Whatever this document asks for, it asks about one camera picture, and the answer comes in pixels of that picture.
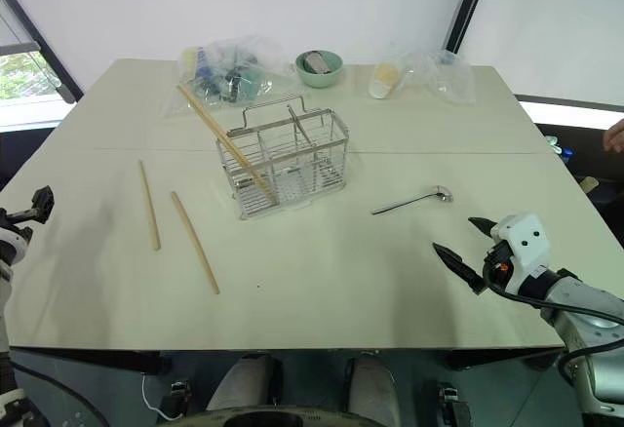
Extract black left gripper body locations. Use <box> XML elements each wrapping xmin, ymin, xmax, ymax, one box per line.
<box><xmin>0</xmin><ymin>205</ymin><xmax>36</xmax><ymax>228</ymax></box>

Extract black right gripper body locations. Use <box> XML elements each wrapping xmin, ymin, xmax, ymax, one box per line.
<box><xmin>481</xmin><ymin>232</ymin><xmax>514</xmax><ymax>296</ymax></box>

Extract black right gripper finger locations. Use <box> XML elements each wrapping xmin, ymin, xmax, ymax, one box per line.
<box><xmin>468</xmin><ymin>216</ymin><xmax>499</xmax><ymax>240</ymax></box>
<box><xmin>432</xmin><ymin>242</ymin><xmax>487</xmax><ymax>295</ymax></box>

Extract person's bare hand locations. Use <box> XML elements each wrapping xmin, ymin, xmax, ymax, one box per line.
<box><xmin>602</xmin><ymin>116</ymin><xmax>624</xmax><ymax>153</ymax></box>

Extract metal spoon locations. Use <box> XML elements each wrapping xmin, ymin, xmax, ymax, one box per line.
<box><xmin>370</xmin><ymin>184</ymin><xmax>456</xmax><ymax>216</ymax></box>

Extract wooden chopstick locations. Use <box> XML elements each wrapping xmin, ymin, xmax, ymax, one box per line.
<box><xmin>178</xmin><ymin>86</ymin><xmax>281</xmax><ymax>205</ymax></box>
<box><xmin>176</xmin><ymin>83</ymin><xmax>279</xmax><ymax>204</ymax></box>
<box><xmin>170</xmin><ymin>190</ymin><xmax>221</xmax><ymax>296</ymax></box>
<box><xmin>137</xmin><ymin>159</ymin><xmax>162</xmax><ymax>252</ymax></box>

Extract blue white small bottles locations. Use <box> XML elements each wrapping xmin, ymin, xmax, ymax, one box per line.
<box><xmin>544</xmin><ymin>133</ymin><xmax>577</xmax><ymax>156</ymax></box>

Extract white window sill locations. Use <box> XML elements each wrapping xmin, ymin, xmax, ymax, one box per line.
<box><xmin>513</xmin><ymin>93</ymin><xmax>624</xmax><ymax>117</ymax></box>

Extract grey robot leg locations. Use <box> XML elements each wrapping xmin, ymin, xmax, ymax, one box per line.
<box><xmin>206</xmin><ymin>353</ymin><xmax>285</xmax><ymax>413</ymax></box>
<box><xmin>346</xmin><ymin>352</ymin><xmax>402</xmax><ymax>427</ymax></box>

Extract clear crumpled plastic bag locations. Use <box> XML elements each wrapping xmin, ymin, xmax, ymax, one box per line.
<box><xmin>388</xmin><ymin>42</ymin><xmax>477</xmax><ymax>107</ymax></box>

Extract yellow white sponge in bag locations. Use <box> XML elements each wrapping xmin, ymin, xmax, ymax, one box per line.
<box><xmin>180</xmin><ymin>47</ymin><xmax>202</xmax><ymax>76</ymax></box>

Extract clear plastic bag with items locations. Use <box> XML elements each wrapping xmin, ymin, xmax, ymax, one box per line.
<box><xmin>160</xmin><ymin>33</ymin><xmax>295</xmax><ymax>120</ymax></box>

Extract green ceramic bowl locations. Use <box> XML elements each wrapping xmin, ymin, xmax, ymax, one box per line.
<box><xmin>294</xmin><ymin>49</ymin><xmax>346</xmax><ymax>90</ymax></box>

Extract dark rounded robot housing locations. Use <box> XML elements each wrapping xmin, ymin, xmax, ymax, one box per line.
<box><xmin>178</xmin><ymin>403</ymin><xmax>392</xmax><ymax>427</ymax></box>

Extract grey pink item in bowl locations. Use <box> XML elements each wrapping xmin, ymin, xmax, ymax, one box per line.
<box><xmin>302</xmin><ymin>51</ymin><xmax>338</xmax><ymax>77</ymax></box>

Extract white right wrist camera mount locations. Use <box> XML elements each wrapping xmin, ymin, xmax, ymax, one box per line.
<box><xmin>488</xmin><ymin>212</ymin><xmax>551</xmax><ymax>297</ymax></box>

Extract black window frame bar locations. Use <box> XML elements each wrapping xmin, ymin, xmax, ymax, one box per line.
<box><xmin>0</xmin><ymin>0</ymin><xmax>82</xmax><ymax>104</ymax></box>

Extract metal wire cutlery basket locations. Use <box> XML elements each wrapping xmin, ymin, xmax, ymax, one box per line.
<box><xmin>215</xmin><ymin>95</ymin><xmax>351</xmax><ymax>221</ymax></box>

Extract thin white cable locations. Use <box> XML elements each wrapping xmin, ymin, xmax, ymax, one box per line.
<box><xmin>141</xmin><ymin>372</ymin><xmax>182</xmax><ymax>421</ymax></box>

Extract black wall post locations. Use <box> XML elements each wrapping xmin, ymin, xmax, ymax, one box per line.
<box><xmin>445</xmin><ymin>0</ymin><xmax>496</xmax><ymax>54</ymax></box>

